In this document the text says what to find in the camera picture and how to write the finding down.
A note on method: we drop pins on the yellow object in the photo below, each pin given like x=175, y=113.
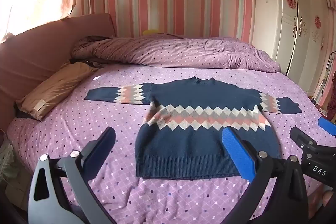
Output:
x=150, y=32

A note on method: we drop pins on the bed with purple dotted sheet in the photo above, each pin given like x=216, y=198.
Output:
x=78, y=119

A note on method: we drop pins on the tan pillow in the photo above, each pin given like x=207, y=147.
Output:
x=53, y=91

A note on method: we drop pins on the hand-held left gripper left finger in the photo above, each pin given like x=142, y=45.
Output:
x=103, y=150

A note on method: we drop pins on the purple dotted duvet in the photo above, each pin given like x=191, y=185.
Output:
x=168, y=52

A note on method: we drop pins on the navy diamond-pattern knit sweater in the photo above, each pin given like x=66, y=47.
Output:
x=194, y=145

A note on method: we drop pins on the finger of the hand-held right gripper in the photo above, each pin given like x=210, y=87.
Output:
x=327, y=125
x=302, y=138

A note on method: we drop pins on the white wardrobe with ornaments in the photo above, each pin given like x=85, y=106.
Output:
x=278, y=14

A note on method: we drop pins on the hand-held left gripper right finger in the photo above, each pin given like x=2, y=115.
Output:
x=237, y=158

